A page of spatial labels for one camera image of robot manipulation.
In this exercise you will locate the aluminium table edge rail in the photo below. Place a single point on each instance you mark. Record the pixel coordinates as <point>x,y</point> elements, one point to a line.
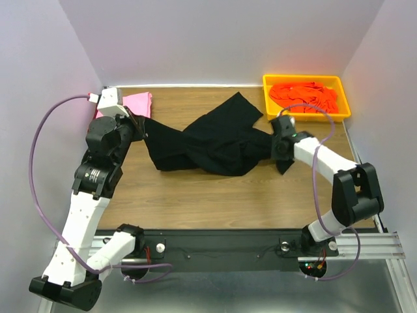
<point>363,193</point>

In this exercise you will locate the black t-shirt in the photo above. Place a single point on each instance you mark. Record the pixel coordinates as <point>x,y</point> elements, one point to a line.
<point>222,141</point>

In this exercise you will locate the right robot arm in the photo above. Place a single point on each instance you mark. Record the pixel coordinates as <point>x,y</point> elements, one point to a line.
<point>333,168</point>

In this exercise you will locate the yellow plastic bin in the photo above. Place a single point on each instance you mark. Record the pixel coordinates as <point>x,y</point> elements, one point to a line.
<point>331,82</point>

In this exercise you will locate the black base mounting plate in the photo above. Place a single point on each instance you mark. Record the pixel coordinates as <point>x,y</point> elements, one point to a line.
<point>229,250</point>

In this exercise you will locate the aluminium frame extrusion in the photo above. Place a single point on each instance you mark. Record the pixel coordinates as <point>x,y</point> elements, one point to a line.
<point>373,246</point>

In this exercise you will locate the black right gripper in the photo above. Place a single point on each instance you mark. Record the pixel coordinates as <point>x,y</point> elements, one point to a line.
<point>275,153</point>

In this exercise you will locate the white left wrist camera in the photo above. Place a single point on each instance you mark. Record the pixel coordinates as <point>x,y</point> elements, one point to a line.
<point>109,102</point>

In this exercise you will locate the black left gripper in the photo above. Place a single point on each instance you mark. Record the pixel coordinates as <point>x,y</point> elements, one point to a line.
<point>136,122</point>

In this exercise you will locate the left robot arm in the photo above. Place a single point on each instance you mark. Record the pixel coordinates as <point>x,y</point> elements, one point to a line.
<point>73,277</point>

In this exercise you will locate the orange t-shirt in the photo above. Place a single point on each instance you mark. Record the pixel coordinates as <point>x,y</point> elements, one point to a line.
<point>299,97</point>

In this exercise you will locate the pink folded t-shirt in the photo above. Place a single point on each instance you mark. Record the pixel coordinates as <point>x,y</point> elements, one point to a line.
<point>139,104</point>

